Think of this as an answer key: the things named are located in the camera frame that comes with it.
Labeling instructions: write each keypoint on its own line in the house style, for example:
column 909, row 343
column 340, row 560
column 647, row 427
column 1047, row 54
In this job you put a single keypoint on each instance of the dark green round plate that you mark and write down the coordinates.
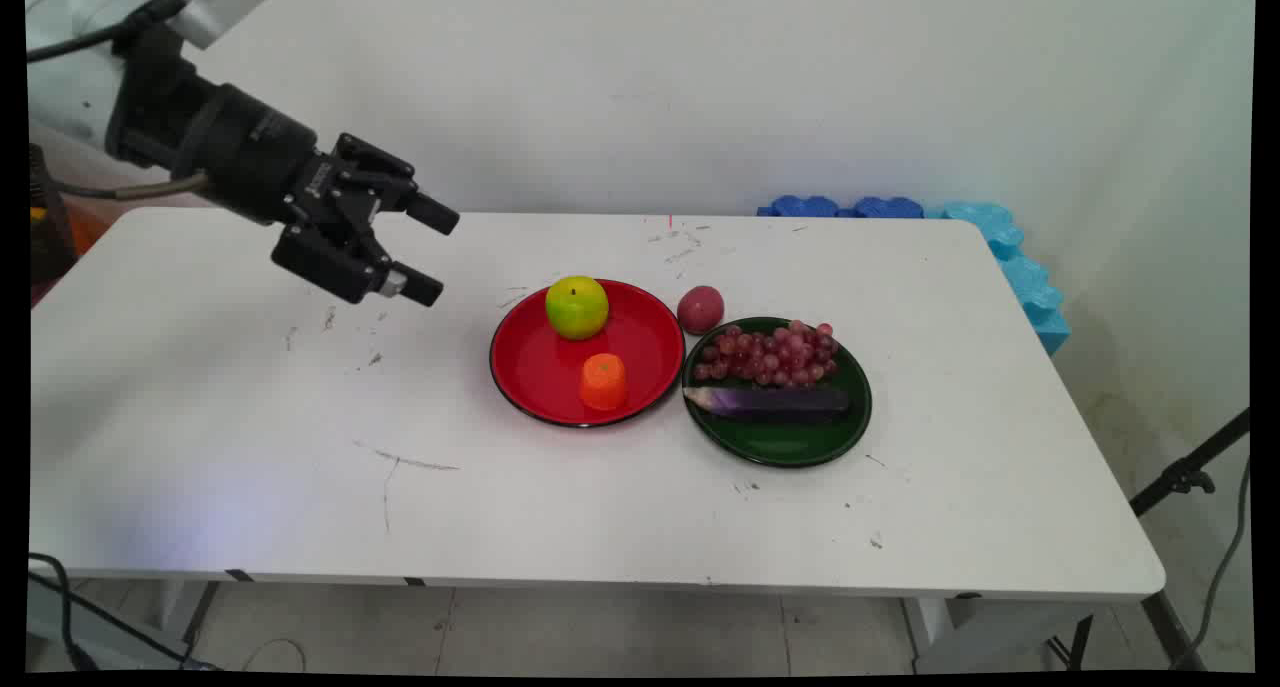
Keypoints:
column 790, row 442

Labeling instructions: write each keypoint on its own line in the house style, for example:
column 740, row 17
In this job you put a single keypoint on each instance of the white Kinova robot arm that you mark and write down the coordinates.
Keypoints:
column 60, row 87

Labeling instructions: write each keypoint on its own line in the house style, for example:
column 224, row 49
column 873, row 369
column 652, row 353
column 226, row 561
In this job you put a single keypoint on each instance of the dark blue foam mat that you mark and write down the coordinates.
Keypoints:
column 888, row 207
column 803, row 206

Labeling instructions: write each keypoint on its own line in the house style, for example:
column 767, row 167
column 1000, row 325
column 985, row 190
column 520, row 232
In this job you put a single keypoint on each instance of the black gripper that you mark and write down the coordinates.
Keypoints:
column 240, row 152

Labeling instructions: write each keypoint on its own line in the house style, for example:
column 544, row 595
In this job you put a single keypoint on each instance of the green apple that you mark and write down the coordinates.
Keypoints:
column 577, row 307

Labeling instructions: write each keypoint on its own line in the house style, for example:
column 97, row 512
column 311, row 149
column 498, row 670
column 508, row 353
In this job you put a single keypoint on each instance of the grey table leg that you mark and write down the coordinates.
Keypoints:
column 190, row 612

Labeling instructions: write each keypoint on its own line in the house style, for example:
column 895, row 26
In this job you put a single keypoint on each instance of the white table leg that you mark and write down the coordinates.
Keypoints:
column 940, row 632

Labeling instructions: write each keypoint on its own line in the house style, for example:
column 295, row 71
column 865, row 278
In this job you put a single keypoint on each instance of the orange and black object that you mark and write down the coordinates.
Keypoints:
column 50, row 232

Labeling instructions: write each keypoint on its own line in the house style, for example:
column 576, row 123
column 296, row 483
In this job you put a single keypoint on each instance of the black tripod stand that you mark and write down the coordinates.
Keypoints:
column 1185, row 477

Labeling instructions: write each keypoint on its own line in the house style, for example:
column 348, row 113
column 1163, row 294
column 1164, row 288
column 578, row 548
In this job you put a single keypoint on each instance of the orange mandarin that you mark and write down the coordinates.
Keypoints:
column 603, row 382

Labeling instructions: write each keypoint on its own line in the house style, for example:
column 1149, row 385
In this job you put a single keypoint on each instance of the light blue foam mat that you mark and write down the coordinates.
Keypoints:
column 1030, row 292

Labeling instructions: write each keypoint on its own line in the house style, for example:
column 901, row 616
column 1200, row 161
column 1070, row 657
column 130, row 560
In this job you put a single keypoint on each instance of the bunch of red grapes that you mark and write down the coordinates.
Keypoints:
column 770, row 357

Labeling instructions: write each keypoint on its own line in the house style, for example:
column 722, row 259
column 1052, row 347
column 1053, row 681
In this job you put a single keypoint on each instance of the red round plate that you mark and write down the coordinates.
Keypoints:
column 540, row 372

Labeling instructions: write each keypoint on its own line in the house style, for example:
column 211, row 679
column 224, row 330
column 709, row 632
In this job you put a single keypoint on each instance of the small red potato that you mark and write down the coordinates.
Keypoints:
column 700, row 310

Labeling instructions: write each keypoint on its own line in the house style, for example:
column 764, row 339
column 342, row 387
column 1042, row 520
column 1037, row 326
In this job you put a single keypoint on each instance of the purple eggplant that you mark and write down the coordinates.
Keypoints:
column 770, row 401

